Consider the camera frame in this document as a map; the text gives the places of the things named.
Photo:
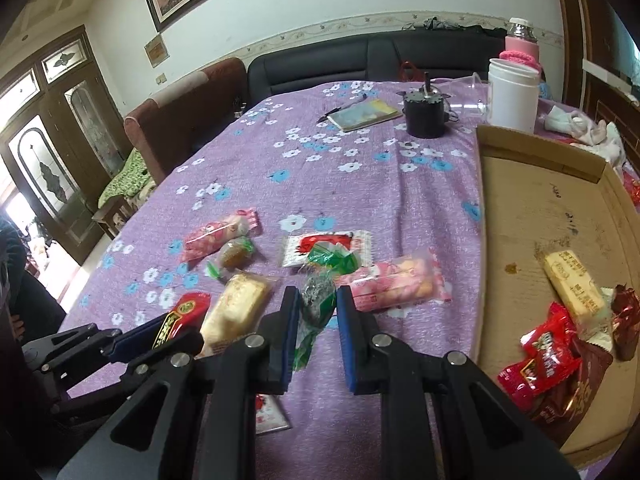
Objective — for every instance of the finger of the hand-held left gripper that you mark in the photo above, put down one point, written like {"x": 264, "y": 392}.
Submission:
{"x": 125, "y": 377}
{"x": 135, "y": 337}

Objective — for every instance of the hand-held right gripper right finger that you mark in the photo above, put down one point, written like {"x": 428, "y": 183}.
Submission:
{"x": 350, "y": 350}

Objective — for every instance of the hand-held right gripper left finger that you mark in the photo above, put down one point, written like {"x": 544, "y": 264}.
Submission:
{"x": 286, "y": 345}

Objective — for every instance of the red packet with green label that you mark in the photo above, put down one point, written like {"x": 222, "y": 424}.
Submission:
{"x": 180, "y": 317}

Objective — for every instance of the green dark candy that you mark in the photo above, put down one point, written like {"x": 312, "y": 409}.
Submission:
{"x": 320, "y": 292}

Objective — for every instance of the yellow biscuit packet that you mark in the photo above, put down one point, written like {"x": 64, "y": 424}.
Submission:
{"x": 575, "y": 285}
{"x": 237, "y": 305}

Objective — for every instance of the white red-print snack packet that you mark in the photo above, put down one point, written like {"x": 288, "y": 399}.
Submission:
{"x": 300, "y": 250}

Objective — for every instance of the clear green-ended pastry packet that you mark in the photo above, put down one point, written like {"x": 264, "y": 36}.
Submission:
{"x": 235, "y": 256}

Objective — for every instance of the pink character snack packet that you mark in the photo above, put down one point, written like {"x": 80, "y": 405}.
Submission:
{"x": 215, "y": 237}

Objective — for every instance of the small red snack packet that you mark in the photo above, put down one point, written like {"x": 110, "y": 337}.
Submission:
{"x": 542, "y": 355}

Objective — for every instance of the shallow cardboard tray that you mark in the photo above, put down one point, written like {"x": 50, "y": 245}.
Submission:
{"x": 540, "y": 200}

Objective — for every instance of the small white red sachet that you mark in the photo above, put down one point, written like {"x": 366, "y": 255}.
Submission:
{"x": 270, "y": 415}

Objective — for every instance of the wooden stool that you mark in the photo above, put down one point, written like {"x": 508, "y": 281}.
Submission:
{"x": 112, "y": 217}

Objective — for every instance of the green patterned cushion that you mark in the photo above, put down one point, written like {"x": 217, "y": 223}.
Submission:
{"x": 125, "y": 180}

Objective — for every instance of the wooden glass panel door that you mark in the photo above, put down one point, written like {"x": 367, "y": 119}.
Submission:
{"x": 60, "y": 160}

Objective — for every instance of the brown armchair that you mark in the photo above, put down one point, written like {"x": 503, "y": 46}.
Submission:
{"x": 185, "y": 110}

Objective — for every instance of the blue yellow notebook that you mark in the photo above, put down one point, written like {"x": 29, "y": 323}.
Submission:
{"x": 365, "y": 115}

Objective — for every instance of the black pen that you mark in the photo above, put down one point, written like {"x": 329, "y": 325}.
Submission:
{"x": 340, "y": 109}

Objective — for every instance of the black round pot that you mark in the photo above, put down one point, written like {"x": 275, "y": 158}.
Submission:
{"x": 425, "y": 115}

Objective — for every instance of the clear plastic cup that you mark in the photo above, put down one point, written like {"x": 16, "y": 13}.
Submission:
{"x": 467, "y": 97}

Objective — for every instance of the black leather sofa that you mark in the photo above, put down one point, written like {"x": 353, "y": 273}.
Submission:
{"x": 325, "y": 65}

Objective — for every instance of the white plastic jar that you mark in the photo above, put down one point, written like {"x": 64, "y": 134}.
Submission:
{"x": 512, "y": 97}

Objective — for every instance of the white cloth bundle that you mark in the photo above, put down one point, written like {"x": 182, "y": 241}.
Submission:
{"x": 585, "y": 130}

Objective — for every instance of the red plastic bag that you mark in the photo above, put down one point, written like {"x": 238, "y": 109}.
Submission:
{"x": 632, "y": 192}

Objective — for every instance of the dark clothes pile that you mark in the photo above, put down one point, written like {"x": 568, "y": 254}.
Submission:
{"x": 450, "y": 26}

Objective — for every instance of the pink sleeved bottle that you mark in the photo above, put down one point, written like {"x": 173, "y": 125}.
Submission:
{"x": 522, "y": 47}

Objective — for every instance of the wooden sideboard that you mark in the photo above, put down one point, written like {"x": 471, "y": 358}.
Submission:
{"x": 600, "y": 20}

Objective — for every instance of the wall socket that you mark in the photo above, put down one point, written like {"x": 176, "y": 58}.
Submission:
{"x": 161, "y": 79}

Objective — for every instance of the small framed wall plaque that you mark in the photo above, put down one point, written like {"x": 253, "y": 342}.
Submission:
{"x": 156, "y": 50}

